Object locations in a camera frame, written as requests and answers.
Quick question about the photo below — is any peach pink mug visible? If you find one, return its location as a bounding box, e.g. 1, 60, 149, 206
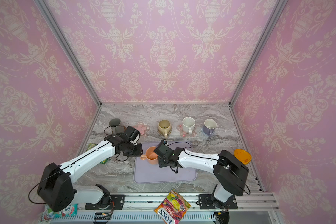
140, 147, 158, 165

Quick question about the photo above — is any grey green mug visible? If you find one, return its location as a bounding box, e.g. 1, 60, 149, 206
109, 118, 126, 134

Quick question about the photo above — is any pink flower coaster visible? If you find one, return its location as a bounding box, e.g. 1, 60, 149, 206
176, 124, 197, 138
133, 122, 150, 137

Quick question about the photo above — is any beige yellow mug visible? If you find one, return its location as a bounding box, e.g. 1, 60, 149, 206
157, 119, 172, 139

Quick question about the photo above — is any white speckled mug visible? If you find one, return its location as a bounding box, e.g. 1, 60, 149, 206
182, 117, 196, 135

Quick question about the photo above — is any lavender mug white inside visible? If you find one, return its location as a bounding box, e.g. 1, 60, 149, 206
203, 119, 217, 136

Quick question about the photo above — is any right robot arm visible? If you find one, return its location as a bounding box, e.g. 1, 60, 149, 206
154, 140, 251, 209

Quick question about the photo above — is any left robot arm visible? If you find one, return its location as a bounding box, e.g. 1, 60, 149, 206
37, 130, 143, 212

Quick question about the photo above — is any yellow green Fox's candy bag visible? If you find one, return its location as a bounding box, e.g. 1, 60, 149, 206
86, 143, 110, 164

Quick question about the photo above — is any red Fox's candy bag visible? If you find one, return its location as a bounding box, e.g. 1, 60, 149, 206
154, 189, 191, 224

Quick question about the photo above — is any orange lidded jar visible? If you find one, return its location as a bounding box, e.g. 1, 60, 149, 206
234, 149, 252, 165

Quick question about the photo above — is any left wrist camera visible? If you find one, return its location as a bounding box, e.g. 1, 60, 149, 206
123, 126, 141, 144

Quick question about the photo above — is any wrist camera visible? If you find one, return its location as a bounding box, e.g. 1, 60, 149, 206
160, 139, 168, 146
123, 126, 141, 144

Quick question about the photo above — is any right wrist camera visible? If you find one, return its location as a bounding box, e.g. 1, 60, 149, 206
160, 139, 168, 146

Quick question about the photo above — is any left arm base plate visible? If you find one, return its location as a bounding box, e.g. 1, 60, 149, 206
85, 194, 125, 211

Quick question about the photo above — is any aluminium front rail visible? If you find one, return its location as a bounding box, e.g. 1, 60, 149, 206
49, 191, 281, 223

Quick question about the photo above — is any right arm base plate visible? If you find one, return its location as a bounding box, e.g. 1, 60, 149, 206
196, 194, 238, 210

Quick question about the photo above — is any left aluminium corner post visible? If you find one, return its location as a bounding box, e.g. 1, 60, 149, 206
34, 0, 102, 107

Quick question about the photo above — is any aluminium corner post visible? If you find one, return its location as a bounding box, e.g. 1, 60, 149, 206
229, 0, 288, 108
34, 0, 102, 107

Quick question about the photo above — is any right aluminium corner post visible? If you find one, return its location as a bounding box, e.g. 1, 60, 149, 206
229, 0, 288, 108

